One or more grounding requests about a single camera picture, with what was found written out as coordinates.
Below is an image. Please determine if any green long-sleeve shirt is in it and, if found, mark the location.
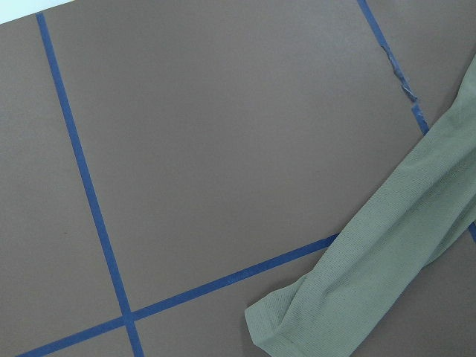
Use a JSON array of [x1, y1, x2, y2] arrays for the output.
[[245, 65, 475, 356]]

